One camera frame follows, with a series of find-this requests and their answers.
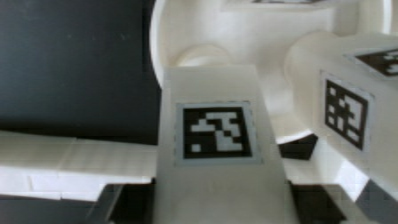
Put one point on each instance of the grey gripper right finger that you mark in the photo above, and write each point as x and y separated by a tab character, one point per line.
349	208

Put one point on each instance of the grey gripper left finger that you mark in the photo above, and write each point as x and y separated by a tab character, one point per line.
100	211

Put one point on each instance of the white stool leg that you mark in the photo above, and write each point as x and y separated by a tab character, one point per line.
276	5
345	106
221	179

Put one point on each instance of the white round stool seat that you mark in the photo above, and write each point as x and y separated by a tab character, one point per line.
255	34

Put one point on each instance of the white U-shaped obstacle fence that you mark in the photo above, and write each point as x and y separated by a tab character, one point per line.
61	167

